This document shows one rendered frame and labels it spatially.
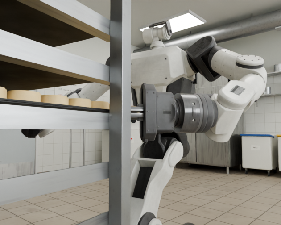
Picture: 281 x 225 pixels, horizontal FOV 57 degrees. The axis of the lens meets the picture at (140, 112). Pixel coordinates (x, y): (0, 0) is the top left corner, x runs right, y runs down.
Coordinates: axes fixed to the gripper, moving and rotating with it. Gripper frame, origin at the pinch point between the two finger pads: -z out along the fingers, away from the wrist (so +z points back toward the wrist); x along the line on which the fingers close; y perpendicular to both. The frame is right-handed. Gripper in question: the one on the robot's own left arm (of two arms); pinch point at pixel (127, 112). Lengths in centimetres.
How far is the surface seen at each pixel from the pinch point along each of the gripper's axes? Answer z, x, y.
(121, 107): -2.6, 0.3, 7.2
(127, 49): -1.3, 11.5, 6.2
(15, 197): -17.7, -12.2, 18.2
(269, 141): 331, -22, -353
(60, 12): -13.1, 14.2, 13.3
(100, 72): -6.5, 6.6, 7.2
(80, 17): -10.2, 14.7, 10.9
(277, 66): 367, 122, -368
